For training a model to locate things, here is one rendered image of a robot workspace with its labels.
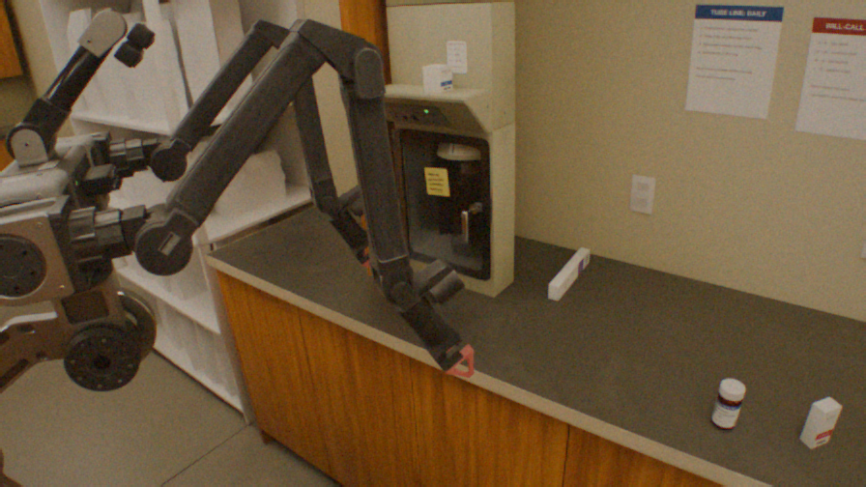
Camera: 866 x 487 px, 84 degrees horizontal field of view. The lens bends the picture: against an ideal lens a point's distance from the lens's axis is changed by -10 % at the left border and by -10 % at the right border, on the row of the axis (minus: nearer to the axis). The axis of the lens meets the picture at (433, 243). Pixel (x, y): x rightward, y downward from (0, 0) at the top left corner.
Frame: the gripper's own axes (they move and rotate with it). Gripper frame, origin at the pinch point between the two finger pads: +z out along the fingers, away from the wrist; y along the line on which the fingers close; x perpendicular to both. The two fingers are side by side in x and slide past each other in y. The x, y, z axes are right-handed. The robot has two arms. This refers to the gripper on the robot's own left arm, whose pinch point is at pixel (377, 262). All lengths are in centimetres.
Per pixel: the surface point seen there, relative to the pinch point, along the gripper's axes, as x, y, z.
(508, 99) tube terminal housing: -51, -13, -20
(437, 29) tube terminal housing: -47, -3, -42
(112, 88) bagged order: 41, 132, -73
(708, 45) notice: -100, -32, -6
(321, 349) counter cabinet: 30.6, 10.8, 17.8
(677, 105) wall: -90, -26, 7
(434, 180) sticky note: -26.1, -1.5, -9.5
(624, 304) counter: -44, -38, 37
